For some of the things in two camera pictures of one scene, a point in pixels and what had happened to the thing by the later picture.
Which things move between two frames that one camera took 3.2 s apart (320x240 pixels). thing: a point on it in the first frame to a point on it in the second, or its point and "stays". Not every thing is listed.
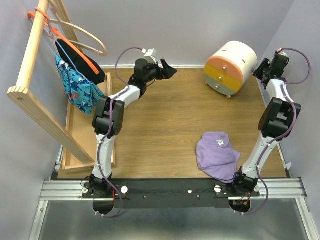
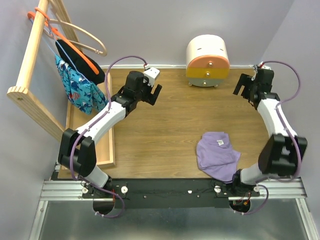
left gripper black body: (158, 73) to (146, 95)
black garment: (73, 59) stays
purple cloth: (217, 156) stays
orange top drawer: (227, 65) to (209, 61)
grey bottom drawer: (218, 86) to (206, 82)
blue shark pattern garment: (81, 93) stays
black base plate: (167, 193) stays
